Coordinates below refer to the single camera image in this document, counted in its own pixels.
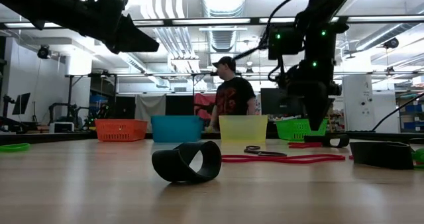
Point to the black oval rubber band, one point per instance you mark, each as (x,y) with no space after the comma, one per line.
(381,156)

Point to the black background truss frame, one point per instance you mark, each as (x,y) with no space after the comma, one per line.
(165,74)

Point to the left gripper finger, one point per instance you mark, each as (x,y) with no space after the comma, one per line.
(132,40)

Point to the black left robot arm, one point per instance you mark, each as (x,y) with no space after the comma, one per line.
(49,8)

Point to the floral hanging cloth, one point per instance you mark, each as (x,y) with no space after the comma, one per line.
(258,101)

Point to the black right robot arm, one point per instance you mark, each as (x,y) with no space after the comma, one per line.
(326,5)

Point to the red hanging cloth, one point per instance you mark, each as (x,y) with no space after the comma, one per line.
(203,99)

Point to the green rubber band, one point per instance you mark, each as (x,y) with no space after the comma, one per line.
(13,149)
(419,155)

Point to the white pillar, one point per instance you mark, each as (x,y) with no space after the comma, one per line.
(357,94)

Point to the person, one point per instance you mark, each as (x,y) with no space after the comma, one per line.
(233,94)

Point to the grey hanging cloth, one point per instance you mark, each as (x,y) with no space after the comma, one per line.
(150,106)

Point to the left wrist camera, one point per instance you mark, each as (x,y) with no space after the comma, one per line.
(114,0)

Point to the white box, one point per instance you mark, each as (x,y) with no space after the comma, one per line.
(62,127)

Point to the blue storage bins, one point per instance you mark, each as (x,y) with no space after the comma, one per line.
(412,113)

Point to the overhead light bar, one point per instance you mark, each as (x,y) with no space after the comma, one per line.
(168,22)

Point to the twisted wide black rubber band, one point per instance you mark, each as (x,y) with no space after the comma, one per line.
(165,166)

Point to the green plastic basket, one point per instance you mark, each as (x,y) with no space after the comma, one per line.
(288,129)

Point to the orange plastic basket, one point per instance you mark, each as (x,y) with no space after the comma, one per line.
(121,130)

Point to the tilted black monitor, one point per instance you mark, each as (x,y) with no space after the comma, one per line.
(21,103)

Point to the brown thin rubber band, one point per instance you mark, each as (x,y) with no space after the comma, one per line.
(271,154)

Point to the black ceiling camera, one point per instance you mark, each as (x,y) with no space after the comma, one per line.
(391,42)
(44,51)

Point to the blue plastic basket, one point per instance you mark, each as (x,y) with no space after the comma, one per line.
(177,128)

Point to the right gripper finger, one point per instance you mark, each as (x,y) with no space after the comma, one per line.
(316,111)

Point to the yellow plastic basket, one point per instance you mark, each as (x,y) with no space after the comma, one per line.
(244,128)

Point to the blue barrel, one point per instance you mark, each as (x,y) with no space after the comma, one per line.
(98,102)

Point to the background robot arms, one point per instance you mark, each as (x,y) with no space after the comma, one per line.
(63,113)

